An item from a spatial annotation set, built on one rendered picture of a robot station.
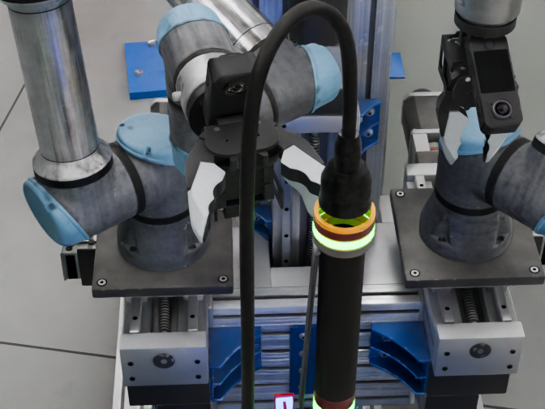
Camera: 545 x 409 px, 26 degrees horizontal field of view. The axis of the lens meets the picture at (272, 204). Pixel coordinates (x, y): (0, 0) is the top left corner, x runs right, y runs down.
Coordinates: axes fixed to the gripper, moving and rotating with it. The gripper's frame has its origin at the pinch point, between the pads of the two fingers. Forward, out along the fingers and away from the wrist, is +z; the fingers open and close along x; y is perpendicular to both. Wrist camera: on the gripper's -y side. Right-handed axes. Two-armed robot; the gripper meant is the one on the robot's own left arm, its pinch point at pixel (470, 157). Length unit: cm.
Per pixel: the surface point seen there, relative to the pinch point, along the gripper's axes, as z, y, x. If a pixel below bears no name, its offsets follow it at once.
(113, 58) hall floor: 143, 235, 57
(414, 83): 83, 129, -24
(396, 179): 115, 129, -22
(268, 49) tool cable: -55, -55, 31
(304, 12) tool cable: -57, -53, 28
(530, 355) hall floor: 143, 87, -52
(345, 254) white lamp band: -37, -53, 25
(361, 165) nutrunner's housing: -43, -50, 24
